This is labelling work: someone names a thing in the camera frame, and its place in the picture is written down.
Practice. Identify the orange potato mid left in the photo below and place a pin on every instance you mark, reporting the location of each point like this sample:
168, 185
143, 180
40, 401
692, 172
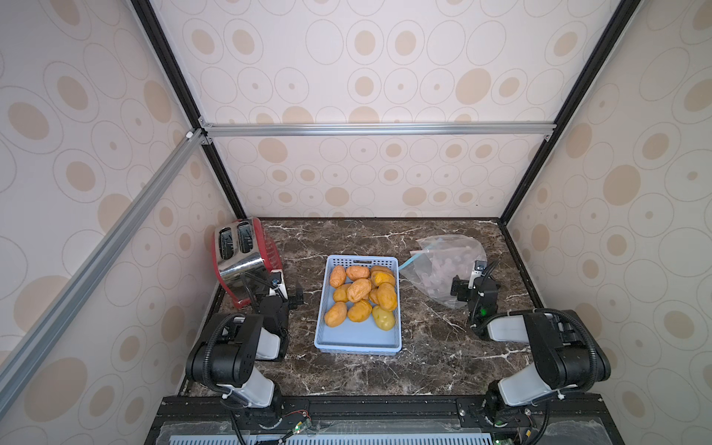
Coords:
341, 293

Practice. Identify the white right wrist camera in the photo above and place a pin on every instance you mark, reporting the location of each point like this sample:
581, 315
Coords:
478, 269

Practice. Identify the silver aluminium rail back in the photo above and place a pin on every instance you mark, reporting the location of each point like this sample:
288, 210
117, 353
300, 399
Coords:
384, 129

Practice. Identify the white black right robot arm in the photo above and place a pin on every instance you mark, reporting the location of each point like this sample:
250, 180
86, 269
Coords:
566, 358

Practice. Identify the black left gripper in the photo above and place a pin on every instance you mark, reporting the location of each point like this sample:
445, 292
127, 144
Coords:
291, 299

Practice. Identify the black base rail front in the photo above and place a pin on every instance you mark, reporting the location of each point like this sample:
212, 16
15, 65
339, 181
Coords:
582, 419

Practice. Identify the clear zipper bag blue strip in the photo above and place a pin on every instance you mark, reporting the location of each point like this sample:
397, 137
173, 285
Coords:
442, 258

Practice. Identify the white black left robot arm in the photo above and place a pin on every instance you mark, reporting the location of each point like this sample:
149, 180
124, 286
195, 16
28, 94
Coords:
223, 358

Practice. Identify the silver aluminium rail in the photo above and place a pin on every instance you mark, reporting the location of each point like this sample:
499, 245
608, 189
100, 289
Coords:
384, 129
24, 362

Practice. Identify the light blue plastic basket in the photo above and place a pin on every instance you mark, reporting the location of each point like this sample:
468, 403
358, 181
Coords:
358, 338

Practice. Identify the silver aluminium rail left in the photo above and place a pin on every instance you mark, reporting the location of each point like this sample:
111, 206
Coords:
24, 362

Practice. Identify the red and chrome toaster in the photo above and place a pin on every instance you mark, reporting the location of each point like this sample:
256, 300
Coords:
243, 247

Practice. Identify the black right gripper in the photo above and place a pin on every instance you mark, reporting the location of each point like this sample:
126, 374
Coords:
464, 289

